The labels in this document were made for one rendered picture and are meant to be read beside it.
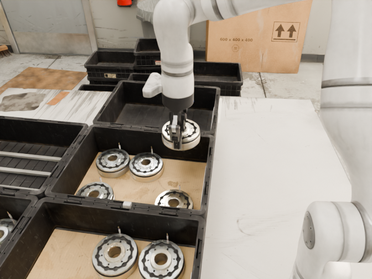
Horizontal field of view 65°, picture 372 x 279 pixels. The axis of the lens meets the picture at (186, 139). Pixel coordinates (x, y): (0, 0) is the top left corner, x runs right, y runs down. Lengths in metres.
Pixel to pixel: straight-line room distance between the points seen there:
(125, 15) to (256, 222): 3.04
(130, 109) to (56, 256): 0.64
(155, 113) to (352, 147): 0.83
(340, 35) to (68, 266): 0.71
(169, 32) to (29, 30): 3.60
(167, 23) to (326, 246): 0.45
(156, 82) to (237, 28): 2.71
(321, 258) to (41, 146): 0.91
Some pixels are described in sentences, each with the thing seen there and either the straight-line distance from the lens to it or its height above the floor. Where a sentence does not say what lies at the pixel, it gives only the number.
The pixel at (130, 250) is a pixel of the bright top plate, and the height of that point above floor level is 0.86.
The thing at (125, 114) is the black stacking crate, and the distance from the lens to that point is 1.19.
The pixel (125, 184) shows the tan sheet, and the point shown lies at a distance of 0.90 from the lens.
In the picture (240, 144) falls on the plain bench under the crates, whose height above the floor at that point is 0.70.
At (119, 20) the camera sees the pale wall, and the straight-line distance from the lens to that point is 3.68.
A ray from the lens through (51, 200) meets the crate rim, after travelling 0.78.
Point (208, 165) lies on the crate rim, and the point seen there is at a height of 0.93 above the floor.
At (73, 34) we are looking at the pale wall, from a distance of 3.90.
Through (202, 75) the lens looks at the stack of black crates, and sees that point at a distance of 2.20.
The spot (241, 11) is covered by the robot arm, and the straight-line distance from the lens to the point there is 0.57.
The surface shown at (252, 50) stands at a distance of 3.40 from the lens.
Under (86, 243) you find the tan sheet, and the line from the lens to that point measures 0.80.
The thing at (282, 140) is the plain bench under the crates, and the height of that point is 0.70.
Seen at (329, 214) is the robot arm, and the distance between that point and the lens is 0.50.
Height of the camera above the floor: 1.48
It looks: 39 degrees down
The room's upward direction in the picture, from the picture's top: straight up
